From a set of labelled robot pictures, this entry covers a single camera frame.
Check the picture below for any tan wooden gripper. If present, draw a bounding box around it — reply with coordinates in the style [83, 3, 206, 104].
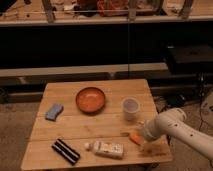
[140, 141, 167, 157]

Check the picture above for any orange pepper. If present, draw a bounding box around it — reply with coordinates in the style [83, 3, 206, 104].
[121, 132, 143, 145]

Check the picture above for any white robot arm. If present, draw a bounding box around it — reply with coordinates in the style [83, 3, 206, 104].
[139, 108, 213, 161]

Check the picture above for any orange ceramic bowl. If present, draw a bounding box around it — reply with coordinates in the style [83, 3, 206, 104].
[75, 87, 105, 113]

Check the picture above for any white lying bottle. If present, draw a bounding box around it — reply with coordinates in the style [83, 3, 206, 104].
[84, 141, 124, 159]

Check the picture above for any translucent plastic cup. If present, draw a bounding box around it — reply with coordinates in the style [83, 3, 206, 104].
[122, 97, 140, 121]

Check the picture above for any black striped rectangular block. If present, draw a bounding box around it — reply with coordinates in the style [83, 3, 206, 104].
[52, 139, 80, 165]

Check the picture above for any black box on shelf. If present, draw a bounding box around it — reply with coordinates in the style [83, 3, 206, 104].
[165, 45, 213, 74]

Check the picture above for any blue sponge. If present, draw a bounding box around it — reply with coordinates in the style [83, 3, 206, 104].
[45, 104, 64, 121]

